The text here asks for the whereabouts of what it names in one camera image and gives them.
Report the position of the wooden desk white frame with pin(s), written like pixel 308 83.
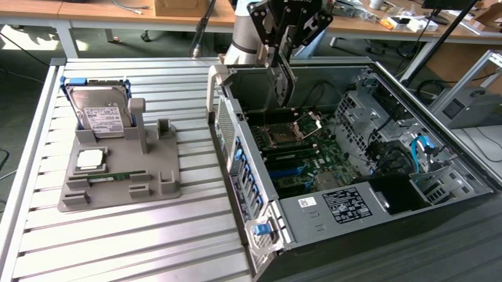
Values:
pixel 73 13
pixel 482 37

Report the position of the metal socket cover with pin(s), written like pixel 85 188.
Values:
pixel 310 126

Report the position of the silver CPU chip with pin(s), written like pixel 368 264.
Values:
pixel 89 160

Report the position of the white cup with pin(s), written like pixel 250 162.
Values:
pixel 376 3

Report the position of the white orange small box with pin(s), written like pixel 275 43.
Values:
pixel 391 24

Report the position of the blue case latch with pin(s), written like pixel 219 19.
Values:
pixel 262 229

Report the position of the hard disk in blue carrier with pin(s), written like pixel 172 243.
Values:
pixel 101 114

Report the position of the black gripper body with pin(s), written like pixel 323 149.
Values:
pixel 295 11

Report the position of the brown cardboard box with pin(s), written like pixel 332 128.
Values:
pixel 180 7

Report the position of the aluminium profile frame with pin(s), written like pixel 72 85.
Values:
pixel 494 57

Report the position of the perforated metal drive cage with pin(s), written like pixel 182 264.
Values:
pixel 352 111

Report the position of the graphics card with black fan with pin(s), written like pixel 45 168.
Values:
pixel 286 85

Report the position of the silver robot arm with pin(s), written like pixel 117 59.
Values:
pixel 243 35

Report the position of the open grey PC case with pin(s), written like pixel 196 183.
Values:
pixel 226 126

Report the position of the grey power supply unit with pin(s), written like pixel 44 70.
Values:
pixel 314 211

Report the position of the green motherboard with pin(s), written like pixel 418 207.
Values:
pixel 332 155

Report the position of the grey disk bay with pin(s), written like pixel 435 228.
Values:
pixel 439 188

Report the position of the grey computer tower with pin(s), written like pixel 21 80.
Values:
pixel 470 108

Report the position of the grey parts rack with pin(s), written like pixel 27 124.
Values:
pixel 125 161

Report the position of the black caster wheel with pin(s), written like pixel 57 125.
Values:
pixel 145 36

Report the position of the grey metal device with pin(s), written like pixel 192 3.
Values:
pixel 347 10

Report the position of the CPU socket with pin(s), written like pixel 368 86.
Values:
pixel 282 136

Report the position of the green RAM stick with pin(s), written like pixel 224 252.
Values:
pixel 117 176

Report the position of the silver chipset heat sink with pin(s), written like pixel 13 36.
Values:
pixel 327 181

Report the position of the black monitor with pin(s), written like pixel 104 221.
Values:
pixel 450 3

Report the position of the blue expansion slot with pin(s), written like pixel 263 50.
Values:
pixel 288 171

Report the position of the black stand pole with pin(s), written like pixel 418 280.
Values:
pixel 446 33

